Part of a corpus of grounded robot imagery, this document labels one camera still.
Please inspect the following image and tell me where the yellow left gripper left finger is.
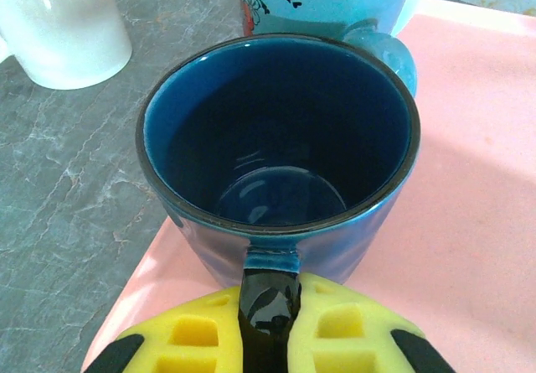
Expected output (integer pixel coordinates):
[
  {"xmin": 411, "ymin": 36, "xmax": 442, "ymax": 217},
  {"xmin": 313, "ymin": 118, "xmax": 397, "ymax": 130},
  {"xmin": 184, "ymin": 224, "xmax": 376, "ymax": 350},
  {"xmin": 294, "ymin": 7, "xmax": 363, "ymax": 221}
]
[{"xmin": 81, "ymin": 285, "xmax": 247, "ymax": 373}]

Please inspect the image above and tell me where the light blue printed mug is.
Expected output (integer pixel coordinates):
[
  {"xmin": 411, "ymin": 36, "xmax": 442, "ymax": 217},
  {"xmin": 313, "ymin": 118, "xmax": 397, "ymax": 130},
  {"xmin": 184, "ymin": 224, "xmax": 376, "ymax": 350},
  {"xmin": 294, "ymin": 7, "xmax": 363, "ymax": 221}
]
[{"xmin": 238, "ymin": 0, "xmax": 432, "ymax": 97}]

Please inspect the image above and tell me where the off-white ceramic mug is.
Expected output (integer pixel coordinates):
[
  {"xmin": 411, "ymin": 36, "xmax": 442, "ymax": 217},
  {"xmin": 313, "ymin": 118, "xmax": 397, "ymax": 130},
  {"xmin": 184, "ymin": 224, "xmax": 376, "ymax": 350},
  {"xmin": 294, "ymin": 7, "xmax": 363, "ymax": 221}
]
[{"xmin": 0, "ymin": 0, "xmax": 134, "ymax": 91}]

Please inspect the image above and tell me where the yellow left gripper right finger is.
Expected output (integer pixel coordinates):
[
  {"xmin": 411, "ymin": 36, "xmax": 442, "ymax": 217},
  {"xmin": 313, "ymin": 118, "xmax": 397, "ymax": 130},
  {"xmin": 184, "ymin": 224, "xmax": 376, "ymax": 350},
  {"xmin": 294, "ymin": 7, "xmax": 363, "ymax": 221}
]
[{"xmin": 288, "ymin": 272, "xmax": 457, "ymax": 373}]

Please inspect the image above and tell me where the pink plastic tray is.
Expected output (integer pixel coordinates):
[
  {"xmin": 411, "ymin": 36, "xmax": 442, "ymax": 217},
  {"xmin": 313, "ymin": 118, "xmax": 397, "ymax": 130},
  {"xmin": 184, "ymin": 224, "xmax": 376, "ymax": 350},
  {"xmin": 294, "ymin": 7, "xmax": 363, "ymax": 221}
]
[{"xmin": 81, "ymin": 0, "xmax": 536, "ymax": 373}]

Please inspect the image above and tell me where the dark blue ceramic mug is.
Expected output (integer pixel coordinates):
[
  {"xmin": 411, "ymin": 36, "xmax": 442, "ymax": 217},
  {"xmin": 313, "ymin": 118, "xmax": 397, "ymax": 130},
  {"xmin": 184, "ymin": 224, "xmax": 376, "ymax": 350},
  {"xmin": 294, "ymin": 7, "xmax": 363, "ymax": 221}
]
[{"xmin": 134, "ymin": 33, "xmax": 422, "ymax": 373}]

